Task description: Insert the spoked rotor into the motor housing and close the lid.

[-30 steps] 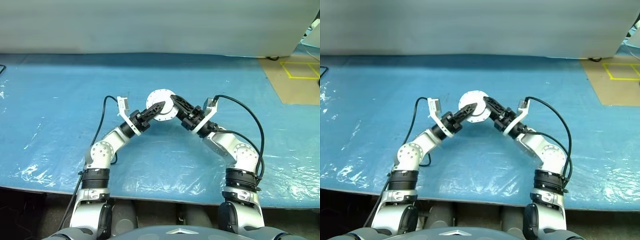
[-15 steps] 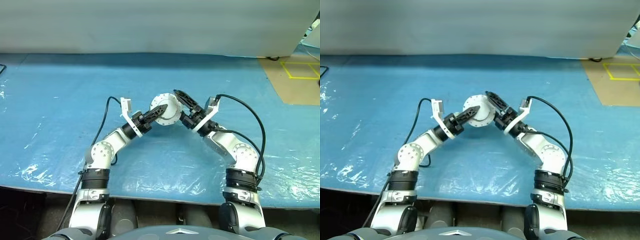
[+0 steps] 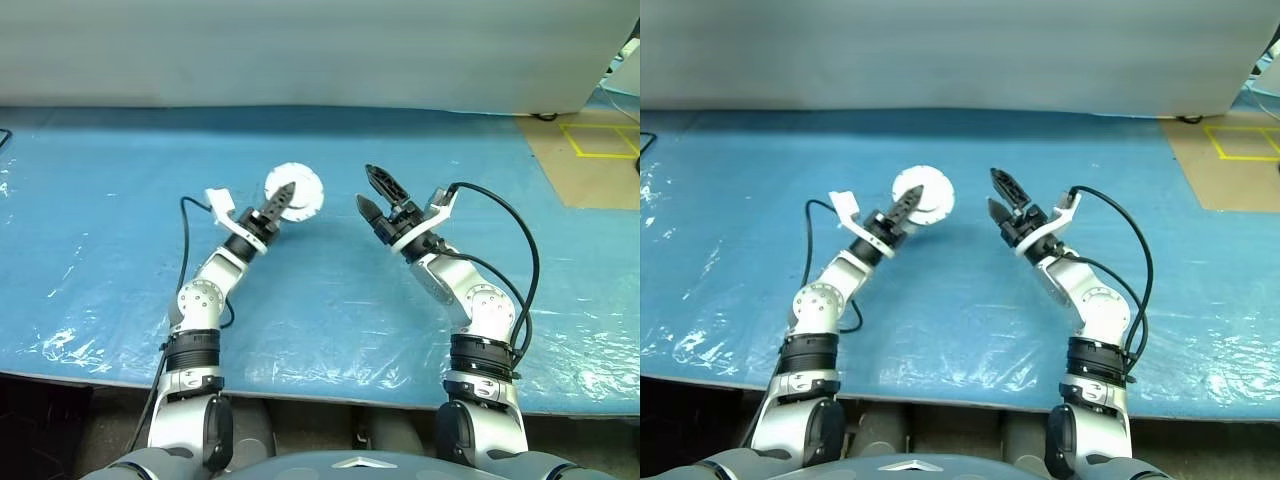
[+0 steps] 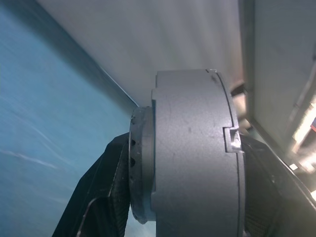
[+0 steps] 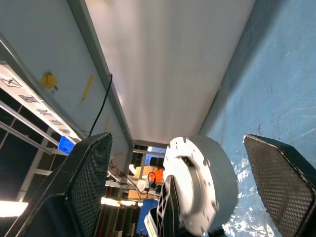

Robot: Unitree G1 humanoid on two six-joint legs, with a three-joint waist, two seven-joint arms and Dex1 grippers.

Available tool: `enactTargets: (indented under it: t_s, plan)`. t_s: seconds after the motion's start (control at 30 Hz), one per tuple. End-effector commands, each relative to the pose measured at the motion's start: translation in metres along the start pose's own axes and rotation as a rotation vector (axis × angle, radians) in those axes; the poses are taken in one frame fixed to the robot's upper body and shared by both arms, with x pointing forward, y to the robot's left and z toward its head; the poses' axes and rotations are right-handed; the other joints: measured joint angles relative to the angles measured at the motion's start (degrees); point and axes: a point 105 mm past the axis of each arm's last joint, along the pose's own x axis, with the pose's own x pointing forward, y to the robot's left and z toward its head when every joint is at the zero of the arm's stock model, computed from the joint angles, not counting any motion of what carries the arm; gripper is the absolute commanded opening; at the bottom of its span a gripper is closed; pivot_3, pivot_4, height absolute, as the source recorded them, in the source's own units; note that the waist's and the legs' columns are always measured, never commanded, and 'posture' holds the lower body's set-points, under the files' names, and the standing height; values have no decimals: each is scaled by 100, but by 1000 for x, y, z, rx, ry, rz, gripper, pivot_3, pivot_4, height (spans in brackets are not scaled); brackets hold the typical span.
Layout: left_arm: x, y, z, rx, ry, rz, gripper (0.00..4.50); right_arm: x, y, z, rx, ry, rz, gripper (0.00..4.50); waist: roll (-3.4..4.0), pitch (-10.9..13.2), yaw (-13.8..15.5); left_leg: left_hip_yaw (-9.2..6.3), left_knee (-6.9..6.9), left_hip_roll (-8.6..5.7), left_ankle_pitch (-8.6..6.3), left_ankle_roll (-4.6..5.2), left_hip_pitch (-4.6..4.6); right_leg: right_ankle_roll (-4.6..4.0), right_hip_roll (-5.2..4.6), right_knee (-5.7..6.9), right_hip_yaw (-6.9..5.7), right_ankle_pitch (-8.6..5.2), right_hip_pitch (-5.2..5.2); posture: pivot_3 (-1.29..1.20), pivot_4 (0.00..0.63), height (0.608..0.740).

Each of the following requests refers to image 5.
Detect white power strip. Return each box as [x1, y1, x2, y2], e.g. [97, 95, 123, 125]
[137, 179, 165, 196]

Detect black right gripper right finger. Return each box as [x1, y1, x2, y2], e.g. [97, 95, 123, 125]
[243, 134, 316, 237]

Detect grey metal frame beam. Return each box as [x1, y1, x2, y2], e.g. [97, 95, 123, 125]
[66, 0, 135, 173]

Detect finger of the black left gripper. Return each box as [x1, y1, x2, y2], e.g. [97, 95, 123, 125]
[157, 174, 183, 237]

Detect metal shelf rack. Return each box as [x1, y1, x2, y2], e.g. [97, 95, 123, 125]
[0, 98, 82, 205]

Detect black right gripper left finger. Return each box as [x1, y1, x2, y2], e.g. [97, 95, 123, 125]
[4, 132, 114, 237]

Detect large white backdrop board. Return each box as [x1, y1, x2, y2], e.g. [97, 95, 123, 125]
[85, 0, 256, 150]

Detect silver motor stator copper windings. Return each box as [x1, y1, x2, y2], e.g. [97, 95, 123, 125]
[162, 135, 239, 235]

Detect yellow tape strip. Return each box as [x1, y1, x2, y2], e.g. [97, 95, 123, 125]
[81, 75, 94, 101]

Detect white sign black characters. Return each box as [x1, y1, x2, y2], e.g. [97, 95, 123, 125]
[0, 60, 83, 143]

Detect thin black hanging cable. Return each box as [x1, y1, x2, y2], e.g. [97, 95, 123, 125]
[88, 73, 113, 138]

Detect yellow tag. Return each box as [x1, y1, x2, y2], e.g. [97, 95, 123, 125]
[40, 71, 59, 91]

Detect blue plastic table cover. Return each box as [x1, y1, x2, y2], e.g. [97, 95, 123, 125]
[198, 0, 316, 237]

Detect blue plastic bin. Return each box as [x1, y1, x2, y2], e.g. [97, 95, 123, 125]
[58, 135, 76, 156]

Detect orange box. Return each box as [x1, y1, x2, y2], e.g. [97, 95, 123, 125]
[148, 167, 165, 185]

